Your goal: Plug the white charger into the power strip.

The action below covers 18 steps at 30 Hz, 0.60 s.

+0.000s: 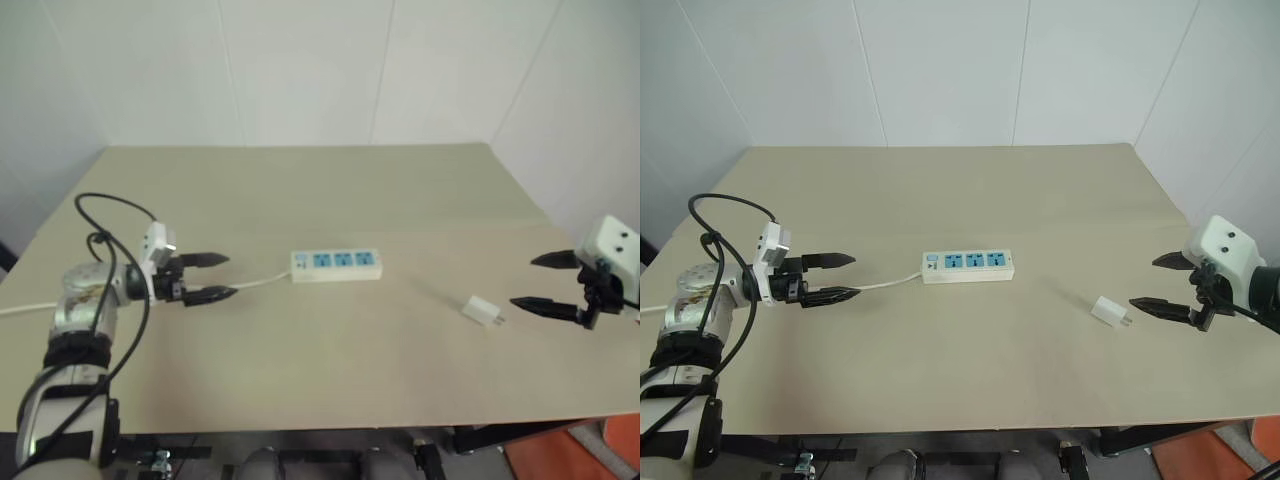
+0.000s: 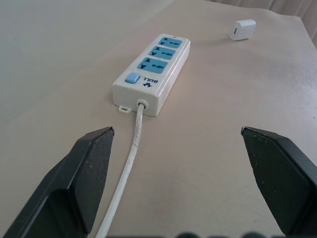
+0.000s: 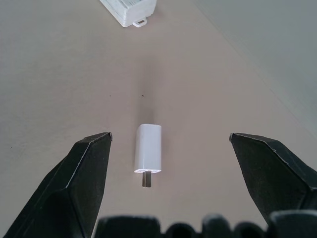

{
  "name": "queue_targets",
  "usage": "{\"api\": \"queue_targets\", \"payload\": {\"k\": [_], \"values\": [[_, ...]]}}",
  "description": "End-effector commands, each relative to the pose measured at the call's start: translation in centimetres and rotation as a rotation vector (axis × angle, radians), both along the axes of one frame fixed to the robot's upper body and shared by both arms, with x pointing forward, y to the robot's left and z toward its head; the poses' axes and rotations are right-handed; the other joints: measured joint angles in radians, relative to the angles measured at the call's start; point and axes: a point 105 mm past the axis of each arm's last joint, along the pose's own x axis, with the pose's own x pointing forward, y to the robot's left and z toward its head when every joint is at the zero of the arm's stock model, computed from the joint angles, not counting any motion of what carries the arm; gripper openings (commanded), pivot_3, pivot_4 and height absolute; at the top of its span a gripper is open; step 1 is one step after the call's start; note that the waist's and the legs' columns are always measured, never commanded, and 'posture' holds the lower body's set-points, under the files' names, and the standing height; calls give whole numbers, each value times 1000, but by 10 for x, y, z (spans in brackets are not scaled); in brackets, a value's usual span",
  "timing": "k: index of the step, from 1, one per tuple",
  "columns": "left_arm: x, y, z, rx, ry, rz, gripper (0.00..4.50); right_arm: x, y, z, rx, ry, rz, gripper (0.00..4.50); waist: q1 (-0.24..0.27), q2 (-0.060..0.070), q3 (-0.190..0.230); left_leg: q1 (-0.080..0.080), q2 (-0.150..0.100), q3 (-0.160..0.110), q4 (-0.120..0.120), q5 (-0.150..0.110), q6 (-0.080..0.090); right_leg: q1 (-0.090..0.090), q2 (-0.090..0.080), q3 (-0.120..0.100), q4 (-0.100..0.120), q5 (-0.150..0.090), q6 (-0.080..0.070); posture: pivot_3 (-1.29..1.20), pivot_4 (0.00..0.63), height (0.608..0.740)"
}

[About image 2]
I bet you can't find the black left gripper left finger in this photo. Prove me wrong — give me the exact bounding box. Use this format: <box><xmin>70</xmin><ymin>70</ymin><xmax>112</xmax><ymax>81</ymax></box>
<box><xmin>0</xmin><ymin>126</ymin><xmax>115</xmax><ymax>238</ymax></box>

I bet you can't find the white power strip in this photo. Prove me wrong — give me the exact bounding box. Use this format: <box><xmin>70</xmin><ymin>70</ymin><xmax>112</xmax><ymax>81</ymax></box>
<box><xmin>112</xmin><ymin>34</ymin><xmax>192</xmax><ymax>118</ymax></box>

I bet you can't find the white USB charger plug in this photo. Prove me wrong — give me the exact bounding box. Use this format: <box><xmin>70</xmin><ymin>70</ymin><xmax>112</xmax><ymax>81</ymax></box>
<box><xmin>229</xmin><ymin>20</ymin><xmax>257</xmax><ymax>42</ymax></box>

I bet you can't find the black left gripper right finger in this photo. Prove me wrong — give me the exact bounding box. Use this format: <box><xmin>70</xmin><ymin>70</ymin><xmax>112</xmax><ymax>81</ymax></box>
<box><xmin>240</xmin><ymin>126</ymin><xmax>317</xmax><ymax>238</ymax></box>

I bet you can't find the white power cord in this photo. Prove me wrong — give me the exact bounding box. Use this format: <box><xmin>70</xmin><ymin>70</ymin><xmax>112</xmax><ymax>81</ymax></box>
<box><xmin>95</xmin><ymin>102</ymin><xmax>145</xmax><ymax>238</ymax></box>

